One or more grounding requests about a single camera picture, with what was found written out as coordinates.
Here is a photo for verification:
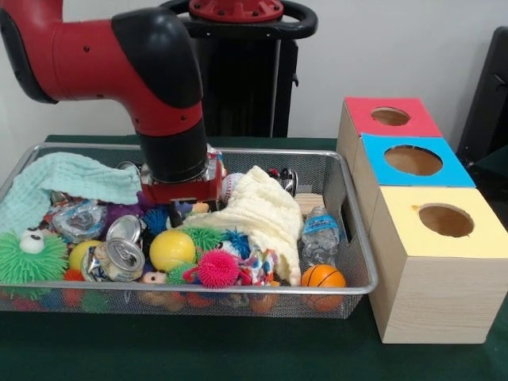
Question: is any dark green table cloth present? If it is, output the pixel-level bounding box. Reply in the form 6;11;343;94
468;152;508;192
0;134;508;381

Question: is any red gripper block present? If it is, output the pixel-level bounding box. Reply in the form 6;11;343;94
140;156;228;230

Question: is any plain green spiky ball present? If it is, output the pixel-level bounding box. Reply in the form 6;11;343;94
180;225;225;251

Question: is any crushed silver drink can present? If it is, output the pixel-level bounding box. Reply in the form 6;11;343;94
81;237;146;283

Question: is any orange toy basketball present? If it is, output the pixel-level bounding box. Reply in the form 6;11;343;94
300;264;347;288

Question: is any cream yellow cloth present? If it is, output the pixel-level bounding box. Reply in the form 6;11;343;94
184;165;305;287

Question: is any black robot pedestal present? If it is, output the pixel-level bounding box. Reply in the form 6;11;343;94
158;0;318;138

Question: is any black upright panel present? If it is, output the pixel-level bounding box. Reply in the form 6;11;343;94
456;26;508;160

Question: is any pink spiky ball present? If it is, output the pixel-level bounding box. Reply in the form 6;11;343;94
196;249;241;287

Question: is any crushed clear water bottle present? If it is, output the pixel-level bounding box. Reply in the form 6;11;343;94
301;206;342;265

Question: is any shallow metal mesh bin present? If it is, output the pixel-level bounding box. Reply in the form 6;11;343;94
0;142;379;321

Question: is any white toy baseball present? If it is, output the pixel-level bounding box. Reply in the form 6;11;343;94
220;173;247;207

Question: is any green spiky ball with eyes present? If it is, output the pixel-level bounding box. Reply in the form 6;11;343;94
0;226;69;294

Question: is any wooden box with three holes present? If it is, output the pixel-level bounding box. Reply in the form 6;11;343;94
335;96;508;345

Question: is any mint green cloth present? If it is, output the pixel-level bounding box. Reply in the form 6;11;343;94
0;152;143;237

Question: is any smooth yellow ball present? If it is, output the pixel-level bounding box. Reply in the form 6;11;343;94
149;229;198;273

